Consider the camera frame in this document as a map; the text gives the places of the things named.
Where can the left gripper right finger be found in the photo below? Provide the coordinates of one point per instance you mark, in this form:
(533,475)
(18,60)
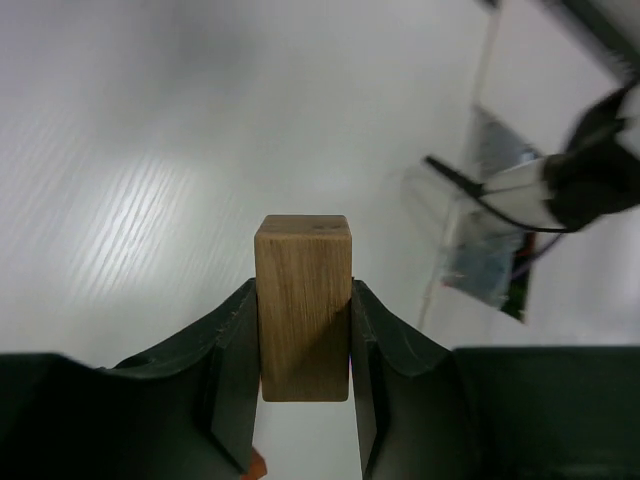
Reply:
(426,412)

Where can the striped dark wood block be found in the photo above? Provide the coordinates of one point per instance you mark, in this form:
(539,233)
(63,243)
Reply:
(303,273)

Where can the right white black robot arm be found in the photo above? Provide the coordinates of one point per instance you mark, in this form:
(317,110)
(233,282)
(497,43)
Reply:
(596,174)

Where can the long red-brown wood block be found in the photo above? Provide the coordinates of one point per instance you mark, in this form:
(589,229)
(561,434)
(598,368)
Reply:
(257,468)

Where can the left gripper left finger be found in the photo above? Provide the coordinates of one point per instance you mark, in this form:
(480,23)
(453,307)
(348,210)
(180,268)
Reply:
(182,409)

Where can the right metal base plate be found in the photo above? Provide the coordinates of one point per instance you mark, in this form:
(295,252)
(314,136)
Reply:
(475,253)

